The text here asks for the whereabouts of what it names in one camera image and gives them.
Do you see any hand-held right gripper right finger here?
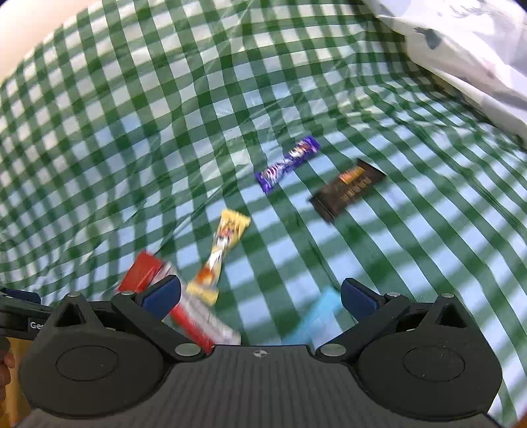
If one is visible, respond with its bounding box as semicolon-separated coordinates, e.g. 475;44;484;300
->
315;278;474;363

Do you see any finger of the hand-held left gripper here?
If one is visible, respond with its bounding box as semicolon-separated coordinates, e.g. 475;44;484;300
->
0;304;55;340
0;287;42;306

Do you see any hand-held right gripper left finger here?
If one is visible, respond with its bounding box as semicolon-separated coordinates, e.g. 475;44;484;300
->
35;275;208;363

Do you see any long red white snack packet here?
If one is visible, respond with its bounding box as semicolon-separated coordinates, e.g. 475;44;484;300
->
117;250;242;351

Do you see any light blue snack packet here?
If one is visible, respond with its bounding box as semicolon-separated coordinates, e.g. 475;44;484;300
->
284;287;346;347

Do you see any yellow cartoon snack packet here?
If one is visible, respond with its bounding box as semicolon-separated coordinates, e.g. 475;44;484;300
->
185;208;252;307

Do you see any person's left hand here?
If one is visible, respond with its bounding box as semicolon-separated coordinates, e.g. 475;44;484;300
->
0;354;17;392

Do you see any dark brown chocolate packet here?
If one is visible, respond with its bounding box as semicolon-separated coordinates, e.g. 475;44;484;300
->
309;158;388;225

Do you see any purple snack packet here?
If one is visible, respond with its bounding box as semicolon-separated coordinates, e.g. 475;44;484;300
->
254;136;321;195

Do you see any green checkered cloth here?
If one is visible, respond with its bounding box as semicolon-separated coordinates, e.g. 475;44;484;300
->
0;0;527;428

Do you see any white printed cloth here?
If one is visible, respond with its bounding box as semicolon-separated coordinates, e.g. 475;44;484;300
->
362;0;527;149

